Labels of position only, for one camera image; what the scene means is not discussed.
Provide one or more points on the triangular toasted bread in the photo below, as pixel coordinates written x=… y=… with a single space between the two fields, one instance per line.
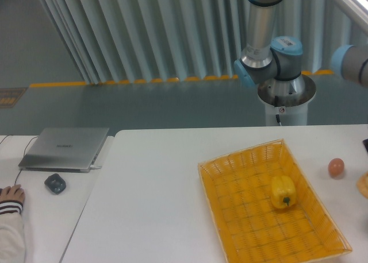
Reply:
x=362 y=185

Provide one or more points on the white sleeved forearm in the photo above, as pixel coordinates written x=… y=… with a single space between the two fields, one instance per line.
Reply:
x=13 y=247

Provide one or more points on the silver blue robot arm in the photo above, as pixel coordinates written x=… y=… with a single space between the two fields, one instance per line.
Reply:
x=274 y=64

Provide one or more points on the person's hand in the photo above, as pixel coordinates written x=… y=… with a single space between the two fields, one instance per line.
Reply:
x=13 y=194

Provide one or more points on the brown egg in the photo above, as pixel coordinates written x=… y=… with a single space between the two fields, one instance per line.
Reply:
x=336 y=167

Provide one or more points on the yellow bell pepper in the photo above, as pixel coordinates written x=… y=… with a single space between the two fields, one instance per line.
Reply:
x=283 y=192

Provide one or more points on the yellow woven basket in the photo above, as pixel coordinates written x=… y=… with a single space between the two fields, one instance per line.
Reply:
x=250 y=228

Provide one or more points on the grey pleated curtain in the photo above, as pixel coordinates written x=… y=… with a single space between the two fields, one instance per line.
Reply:
x=147 y=40

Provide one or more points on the silver closed laptop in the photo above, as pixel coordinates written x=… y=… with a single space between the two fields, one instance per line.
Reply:
x=66 y=149

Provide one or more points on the small black device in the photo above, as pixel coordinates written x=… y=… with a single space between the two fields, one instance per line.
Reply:
x=55 y=183

